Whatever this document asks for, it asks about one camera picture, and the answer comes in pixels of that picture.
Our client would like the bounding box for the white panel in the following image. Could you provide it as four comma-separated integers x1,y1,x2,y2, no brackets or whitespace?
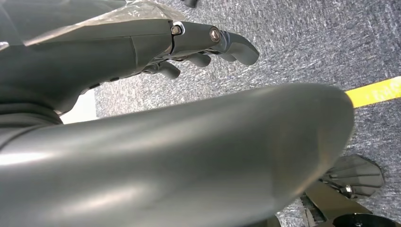
59,89,99,125

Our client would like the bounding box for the clear plastic film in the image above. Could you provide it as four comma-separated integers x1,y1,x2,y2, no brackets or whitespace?
23,0,186,48

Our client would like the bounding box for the dark ribbed foot plate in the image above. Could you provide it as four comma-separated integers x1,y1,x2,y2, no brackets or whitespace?
319,154,385,200

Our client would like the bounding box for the ribbed grey left arm sleeve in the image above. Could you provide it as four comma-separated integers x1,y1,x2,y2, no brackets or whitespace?
0,102,65,145

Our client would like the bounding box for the black round base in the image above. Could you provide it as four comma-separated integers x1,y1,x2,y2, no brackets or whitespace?
332,213,401,227

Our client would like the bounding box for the yellow floor tape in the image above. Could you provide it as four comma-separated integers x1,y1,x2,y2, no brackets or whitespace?
344,76,401,109

